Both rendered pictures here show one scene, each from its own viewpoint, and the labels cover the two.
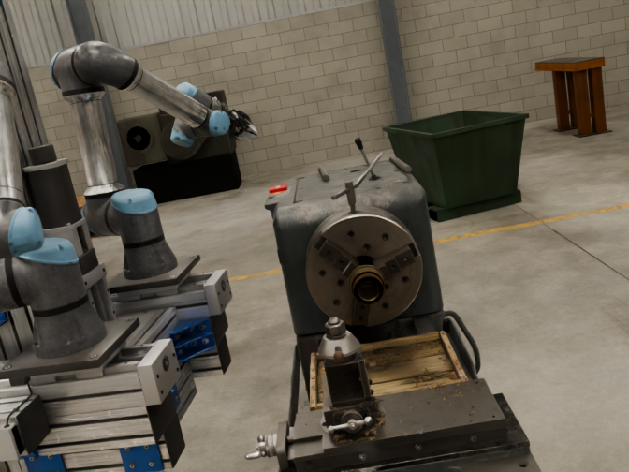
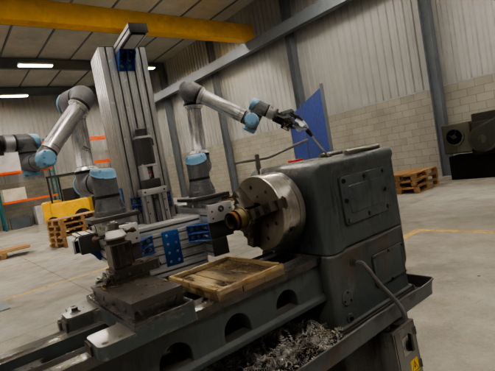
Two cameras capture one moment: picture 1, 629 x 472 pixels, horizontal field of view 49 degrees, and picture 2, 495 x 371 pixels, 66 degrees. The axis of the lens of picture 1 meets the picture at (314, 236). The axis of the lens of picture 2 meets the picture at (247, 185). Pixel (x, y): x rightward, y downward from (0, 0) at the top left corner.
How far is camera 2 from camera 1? 152 cm
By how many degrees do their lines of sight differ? 50
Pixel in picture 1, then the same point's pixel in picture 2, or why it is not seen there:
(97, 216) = not seen: hidden behind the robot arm
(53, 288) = (95, 188)
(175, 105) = (223, 110)
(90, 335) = (105, 211)
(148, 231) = (194, 174)
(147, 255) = (192, 185)
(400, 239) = (272, 195)
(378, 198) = (294, 168)
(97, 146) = (192, 131)
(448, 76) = not seen: outside the picture
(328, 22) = not seen: outside the picture
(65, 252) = (101, 173)
